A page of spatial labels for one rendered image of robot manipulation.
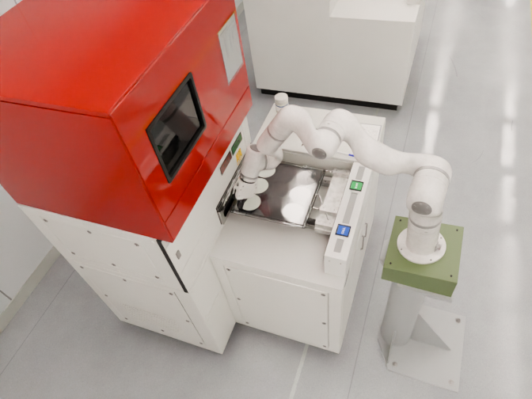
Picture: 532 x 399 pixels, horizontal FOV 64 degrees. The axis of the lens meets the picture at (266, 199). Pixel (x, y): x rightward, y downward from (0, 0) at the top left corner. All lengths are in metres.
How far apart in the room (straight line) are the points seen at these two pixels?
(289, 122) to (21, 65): 0.87
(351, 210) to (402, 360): 1.04
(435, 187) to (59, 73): 1.22
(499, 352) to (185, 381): 1.75
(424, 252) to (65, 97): 1.38
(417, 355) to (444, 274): 0.92
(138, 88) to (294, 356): 1.83
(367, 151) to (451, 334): 1.49
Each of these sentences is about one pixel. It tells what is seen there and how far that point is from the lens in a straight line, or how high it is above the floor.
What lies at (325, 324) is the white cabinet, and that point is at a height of 0.44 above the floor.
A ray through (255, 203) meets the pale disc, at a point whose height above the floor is 0.90.
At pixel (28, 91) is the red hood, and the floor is 1.82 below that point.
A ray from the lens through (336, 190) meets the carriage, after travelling 2.08.
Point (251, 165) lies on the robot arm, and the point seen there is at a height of 1.16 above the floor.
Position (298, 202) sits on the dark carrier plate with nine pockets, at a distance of 2.01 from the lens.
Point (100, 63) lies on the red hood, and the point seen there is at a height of 1.82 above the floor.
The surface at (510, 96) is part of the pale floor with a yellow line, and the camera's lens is 4.29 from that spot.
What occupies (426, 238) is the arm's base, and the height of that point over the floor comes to 1.05.
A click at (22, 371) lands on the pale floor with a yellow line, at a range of 3.14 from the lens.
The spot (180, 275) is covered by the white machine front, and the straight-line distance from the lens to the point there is 1.80.
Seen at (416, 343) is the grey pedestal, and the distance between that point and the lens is 2.67.
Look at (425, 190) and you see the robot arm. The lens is 1.50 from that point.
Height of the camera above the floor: 2.46
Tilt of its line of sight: 50 degrees down
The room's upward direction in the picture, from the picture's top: 10 degrees counter-clockwise
